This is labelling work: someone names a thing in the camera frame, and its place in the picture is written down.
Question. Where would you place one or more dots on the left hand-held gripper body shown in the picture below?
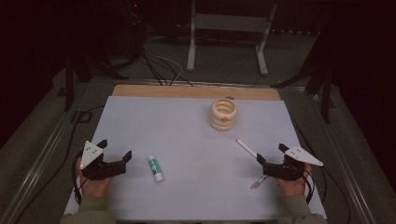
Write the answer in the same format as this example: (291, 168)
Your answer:
(93, 169)

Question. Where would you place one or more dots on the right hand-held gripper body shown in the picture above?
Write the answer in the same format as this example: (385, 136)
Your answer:
(286, 171)

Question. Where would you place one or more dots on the white pen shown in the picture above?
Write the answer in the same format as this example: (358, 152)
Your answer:
(246, 148)

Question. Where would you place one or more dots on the green and white glue stick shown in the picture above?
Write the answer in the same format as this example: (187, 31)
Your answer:
(155, 169)

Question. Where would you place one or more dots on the cream ribbed pen holder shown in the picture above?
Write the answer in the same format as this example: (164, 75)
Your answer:
(218, 123)

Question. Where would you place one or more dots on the person's right hand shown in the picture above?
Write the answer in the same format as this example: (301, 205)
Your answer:
(292, 188)

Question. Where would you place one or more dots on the person's left hand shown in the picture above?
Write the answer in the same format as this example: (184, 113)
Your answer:
(93, 188)

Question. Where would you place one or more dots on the light grey table mat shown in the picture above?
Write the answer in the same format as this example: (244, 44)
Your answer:
(186, 155)

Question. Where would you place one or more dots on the black tripod stand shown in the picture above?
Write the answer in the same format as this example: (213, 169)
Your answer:
(69, 87)
(326, 93)

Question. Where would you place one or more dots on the dark equipment with red light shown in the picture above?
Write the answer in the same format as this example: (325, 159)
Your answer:
(134, 31)

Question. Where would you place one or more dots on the white metal stand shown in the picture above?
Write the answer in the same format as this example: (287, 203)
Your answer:
(230, 23)

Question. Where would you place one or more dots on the black floor bracket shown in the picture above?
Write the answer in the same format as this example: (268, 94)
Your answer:
(81, 116)

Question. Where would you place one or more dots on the metal floor rail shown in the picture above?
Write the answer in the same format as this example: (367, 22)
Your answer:
(342, 161)
(37, 165)

